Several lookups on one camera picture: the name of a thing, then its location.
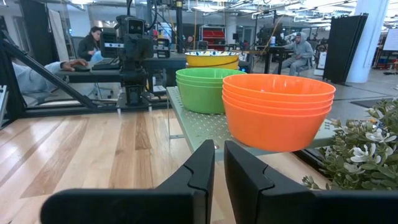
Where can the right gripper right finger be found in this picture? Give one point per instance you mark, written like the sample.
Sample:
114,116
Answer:
252,193

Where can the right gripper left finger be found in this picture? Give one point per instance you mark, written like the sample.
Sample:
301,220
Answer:
192,193

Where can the green plastic mini bowl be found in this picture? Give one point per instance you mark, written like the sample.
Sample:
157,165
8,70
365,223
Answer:
192,82
199,99
205,74

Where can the person's forearm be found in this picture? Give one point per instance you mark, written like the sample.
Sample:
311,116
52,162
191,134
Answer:
34,81

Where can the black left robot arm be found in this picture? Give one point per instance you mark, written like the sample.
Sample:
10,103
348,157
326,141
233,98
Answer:
133,87

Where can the black keyboard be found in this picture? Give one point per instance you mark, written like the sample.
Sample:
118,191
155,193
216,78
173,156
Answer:
105,63

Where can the black vertical pole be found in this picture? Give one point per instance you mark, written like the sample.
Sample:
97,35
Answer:
179,25

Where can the person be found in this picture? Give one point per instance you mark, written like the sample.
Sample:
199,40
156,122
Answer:
189,42
300,49
88,46

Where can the black desk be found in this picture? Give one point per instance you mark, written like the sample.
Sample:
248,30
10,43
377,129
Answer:
93,76

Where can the person's hand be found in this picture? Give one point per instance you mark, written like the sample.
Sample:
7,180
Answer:
73,64

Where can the green perforated metal shelf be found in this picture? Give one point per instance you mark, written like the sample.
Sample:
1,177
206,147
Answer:
199,124

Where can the red storage cabinet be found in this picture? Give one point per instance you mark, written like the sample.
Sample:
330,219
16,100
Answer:
214,34

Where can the white leaning panel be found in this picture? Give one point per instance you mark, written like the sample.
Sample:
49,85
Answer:
59,37

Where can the small potted plant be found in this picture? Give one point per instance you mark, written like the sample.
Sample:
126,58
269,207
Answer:
363,155

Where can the black partition panel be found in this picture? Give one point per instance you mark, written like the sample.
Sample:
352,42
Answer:
342,49

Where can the white round column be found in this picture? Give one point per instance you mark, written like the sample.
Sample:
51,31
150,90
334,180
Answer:
370,40

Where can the whiteboard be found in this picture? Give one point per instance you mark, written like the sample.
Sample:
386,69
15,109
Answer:
391,40

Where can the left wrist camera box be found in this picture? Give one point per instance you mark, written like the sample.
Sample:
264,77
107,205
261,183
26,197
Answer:
135,25

